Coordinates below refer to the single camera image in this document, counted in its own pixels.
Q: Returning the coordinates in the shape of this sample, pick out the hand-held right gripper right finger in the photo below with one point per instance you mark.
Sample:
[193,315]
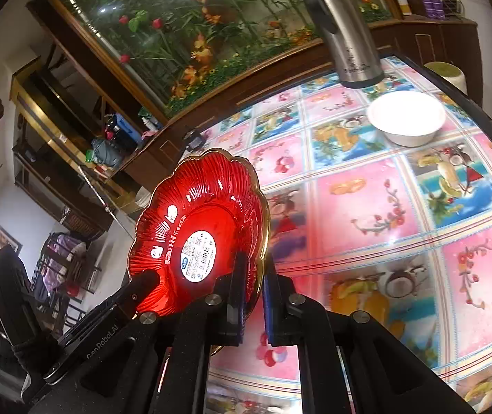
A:
[268,312]

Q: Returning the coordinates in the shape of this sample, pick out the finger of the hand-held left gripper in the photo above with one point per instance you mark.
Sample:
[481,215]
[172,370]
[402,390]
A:
[142,287]

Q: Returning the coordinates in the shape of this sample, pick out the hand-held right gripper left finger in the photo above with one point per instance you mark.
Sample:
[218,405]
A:
[235,295]

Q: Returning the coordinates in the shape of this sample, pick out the red ribbed glass plate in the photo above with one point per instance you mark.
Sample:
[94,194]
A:
[202,207]

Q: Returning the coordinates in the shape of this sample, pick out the large white bowl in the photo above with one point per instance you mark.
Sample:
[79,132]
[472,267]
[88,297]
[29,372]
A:
[405,114]

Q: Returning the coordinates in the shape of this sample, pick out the person's left forearm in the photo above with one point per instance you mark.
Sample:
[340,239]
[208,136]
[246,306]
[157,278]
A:
[25,356]

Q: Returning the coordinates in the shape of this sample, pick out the dark wooden chair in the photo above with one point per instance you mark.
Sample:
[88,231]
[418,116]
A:
[66,263]

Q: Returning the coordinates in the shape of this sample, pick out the grey green bag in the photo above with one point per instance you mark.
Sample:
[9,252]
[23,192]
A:
[107,153]

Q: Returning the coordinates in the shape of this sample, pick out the fruit print tablecloth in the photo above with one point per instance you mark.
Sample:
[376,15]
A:
[358,207]

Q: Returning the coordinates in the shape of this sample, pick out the pink cloth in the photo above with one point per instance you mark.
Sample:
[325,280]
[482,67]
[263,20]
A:
[151,133]

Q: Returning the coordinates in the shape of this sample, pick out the small black device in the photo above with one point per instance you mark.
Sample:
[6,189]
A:
[195,140]

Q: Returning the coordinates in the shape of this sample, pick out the blue box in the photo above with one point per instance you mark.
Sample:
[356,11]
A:
[123,131]

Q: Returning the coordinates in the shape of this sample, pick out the white bottle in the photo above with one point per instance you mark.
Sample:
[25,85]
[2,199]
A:
[144,120]

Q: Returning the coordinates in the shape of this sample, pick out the gold trimmed display shelf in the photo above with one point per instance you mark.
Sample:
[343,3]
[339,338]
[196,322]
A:
[56,138]

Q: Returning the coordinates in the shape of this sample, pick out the brown wooden cabinet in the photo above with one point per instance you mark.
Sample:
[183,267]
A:
[271,80]

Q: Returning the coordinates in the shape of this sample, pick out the glass aquarium with plants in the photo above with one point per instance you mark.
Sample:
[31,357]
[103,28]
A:
[176,21]

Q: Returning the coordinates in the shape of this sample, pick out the stainless steel thermos jug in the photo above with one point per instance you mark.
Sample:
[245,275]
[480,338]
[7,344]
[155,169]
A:
[346,39]

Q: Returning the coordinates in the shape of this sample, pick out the green topped white stool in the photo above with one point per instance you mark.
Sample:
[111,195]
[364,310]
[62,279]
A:
[446,74]

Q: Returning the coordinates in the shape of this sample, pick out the framed wall picture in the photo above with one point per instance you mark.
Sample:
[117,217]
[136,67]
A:
[0,241]

